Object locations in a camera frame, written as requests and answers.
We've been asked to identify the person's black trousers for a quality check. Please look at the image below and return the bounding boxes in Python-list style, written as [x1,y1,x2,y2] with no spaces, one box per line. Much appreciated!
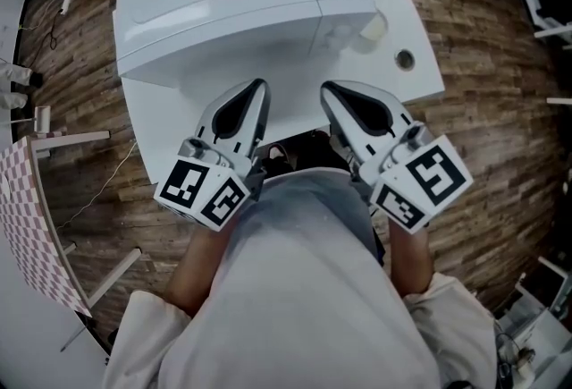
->
[261,130,358,178]

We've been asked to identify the person's left forearm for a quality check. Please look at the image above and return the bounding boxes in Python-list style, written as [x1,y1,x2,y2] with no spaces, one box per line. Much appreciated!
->
[165,225,242,319]

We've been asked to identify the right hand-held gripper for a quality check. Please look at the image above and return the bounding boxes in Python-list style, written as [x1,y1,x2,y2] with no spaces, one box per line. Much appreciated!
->
[319,80,475,234]

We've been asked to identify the person's light shirt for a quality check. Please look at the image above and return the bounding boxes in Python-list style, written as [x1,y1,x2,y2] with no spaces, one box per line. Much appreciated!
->
[101,167,500,389]

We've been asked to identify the white table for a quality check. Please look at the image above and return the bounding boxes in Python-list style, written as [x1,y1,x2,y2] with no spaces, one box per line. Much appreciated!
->
[111,0,446,190]

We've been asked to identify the person's right forearm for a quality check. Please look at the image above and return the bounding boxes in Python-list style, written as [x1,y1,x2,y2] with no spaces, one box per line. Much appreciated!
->
[386,219,434,297]

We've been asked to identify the pink checkered table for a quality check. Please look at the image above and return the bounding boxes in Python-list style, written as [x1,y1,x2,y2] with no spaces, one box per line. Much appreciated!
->
[0,130,143,319]

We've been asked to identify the long white floor cable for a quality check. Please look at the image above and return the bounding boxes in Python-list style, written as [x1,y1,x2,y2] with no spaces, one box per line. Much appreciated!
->
[55,140,139,230]

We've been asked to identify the round table cable grommet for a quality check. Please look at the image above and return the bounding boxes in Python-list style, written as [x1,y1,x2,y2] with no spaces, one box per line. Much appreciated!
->
[394,48,416,72]

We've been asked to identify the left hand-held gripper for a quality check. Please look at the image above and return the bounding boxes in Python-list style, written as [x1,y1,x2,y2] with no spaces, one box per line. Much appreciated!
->
[153,78,273,232]

